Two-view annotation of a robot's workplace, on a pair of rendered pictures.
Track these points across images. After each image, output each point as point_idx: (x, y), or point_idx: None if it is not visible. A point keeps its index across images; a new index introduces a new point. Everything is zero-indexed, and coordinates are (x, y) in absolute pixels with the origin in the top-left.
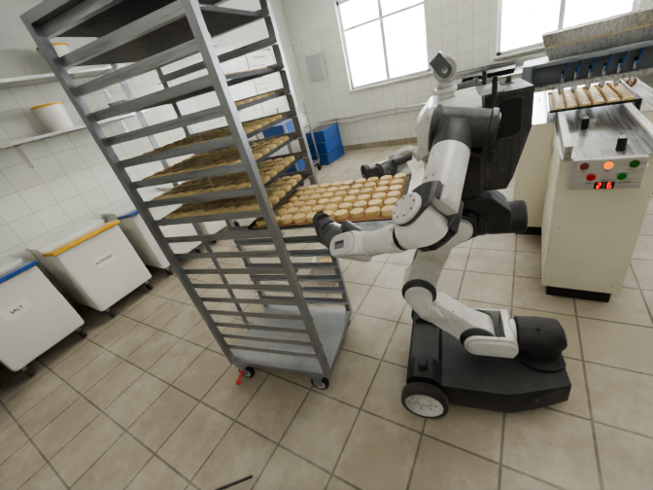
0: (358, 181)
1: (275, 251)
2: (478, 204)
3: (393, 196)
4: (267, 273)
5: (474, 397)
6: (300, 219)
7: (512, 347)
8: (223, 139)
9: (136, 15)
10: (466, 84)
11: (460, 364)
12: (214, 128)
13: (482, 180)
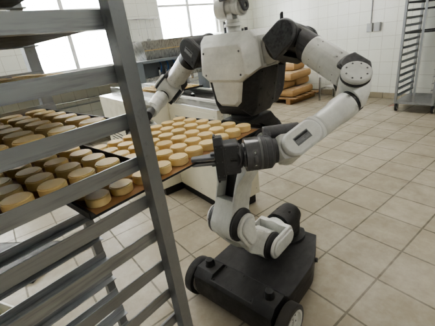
0: None
1: (145, 237)
2: (266, 117)
3: (219, 123)
4: (125, 299)
5: (301, 286)
6: (171, 165)
7: (292, 231)
8: (66, 14)
9: None
10: (206, 35)
11: (274, 275)
12: None
13: (274, 92)
